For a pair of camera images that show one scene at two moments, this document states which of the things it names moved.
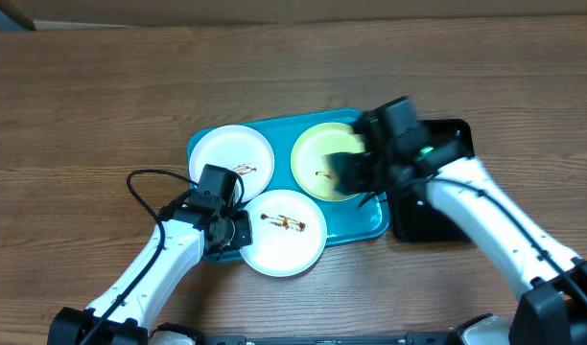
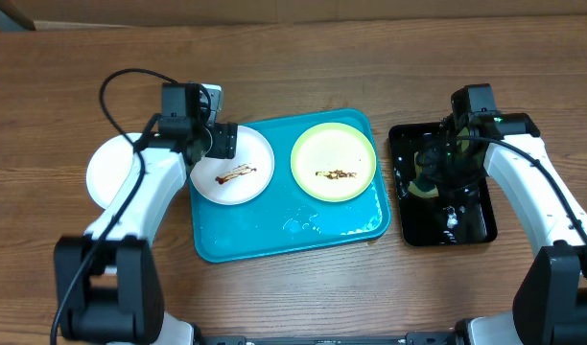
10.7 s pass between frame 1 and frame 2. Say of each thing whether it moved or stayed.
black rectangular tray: stayed
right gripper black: moved
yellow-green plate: stayed
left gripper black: moved
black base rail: stayed
